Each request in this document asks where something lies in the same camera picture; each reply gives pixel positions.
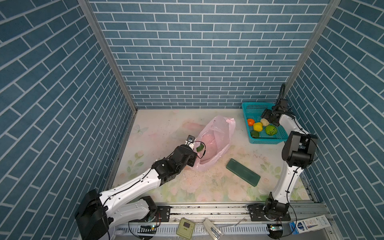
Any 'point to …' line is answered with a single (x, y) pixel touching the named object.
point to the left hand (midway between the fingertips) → (194, 149)
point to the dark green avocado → (254, 134)
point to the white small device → (216, 232)
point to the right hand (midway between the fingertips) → (267, 114)
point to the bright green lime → (271, 130)
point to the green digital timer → (185, 228)
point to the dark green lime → (200, 148)
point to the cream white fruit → (264, 122)
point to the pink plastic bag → (216, 132)
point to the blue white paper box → (304, 225)
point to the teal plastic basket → (253, 110)
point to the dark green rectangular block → (243, 172)
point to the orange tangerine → (250, 122)
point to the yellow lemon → (258, 126)
